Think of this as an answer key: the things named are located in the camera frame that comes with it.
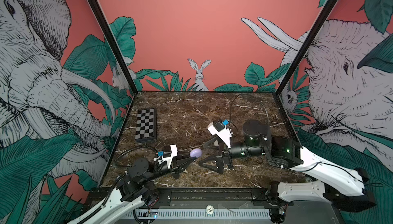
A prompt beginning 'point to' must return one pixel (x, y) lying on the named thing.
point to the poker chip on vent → (210, 209)
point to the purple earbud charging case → (196, 152)
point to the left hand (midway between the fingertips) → (194, 155)
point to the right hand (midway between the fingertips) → (202, 154)
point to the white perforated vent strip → (198, 214)
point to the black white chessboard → (146, 125)
